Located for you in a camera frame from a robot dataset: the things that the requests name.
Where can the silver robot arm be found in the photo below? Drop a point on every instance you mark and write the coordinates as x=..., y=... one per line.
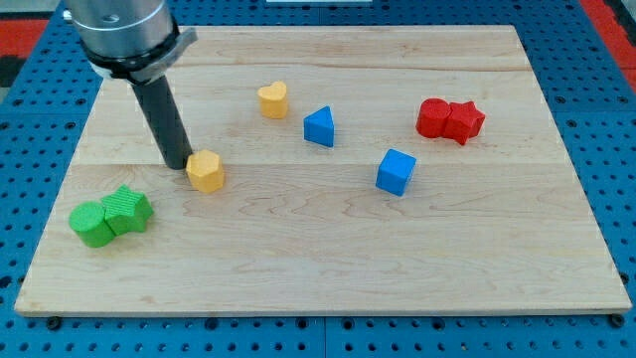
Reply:
x=132, y=40

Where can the red star block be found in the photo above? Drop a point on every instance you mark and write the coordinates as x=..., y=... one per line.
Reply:
x=464, y=122

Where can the green star block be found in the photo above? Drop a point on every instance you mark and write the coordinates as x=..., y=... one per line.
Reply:
x=127, y=211

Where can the wooden board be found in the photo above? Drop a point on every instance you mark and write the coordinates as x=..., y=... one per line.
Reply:
x=498, y=226

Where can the blue triangle block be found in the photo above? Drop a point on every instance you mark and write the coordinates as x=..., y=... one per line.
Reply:
x=318, y=127

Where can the blue cube block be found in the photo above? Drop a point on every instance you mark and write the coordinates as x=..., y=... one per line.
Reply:
x=395, y=172

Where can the yellow heart block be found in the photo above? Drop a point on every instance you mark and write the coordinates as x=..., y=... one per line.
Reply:
x=273, y=102

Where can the yellow hexagon block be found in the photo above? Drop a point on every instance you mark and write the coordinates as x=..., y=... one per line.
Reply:
x=205, y=171

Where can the red cylinder block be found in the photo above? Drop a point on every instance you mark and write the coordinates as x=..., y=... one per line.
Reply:
x=432, y=117

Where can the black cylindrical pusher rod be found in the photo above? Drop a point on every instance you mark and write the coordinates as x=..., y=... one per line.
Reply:
x=163, y=118

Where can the green cylinder block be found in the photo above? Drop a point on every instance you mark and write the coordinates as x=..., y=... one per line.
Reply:
x=87, y=220

